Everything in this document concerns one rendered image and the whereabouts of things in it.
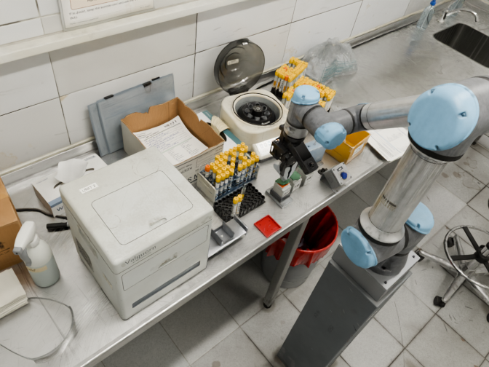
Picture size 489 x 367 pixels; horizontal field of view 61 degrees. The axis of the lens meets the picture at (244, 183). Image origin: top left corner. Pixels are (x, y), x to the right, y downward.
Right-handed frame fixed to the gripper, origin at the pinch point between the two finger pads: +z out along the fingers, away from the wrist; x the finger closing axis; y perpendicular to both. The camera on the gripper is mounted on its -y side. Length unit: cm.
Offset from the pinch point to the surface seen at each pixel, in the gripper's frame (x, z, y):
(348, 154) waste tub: -33.2, 3.9, -2.5
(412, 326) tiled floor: -63, 98, -63
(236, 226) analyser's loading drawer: 23.0, 6.2, -1.9
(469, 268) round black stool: -107, 82, -64
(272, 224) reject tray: 10.4, 10.0, -6.9
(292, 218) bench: 2.7, 10.2, -8.8
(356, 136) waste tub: -45.6, 4.9, 2.5
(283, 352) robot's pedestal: 5, 89, -31
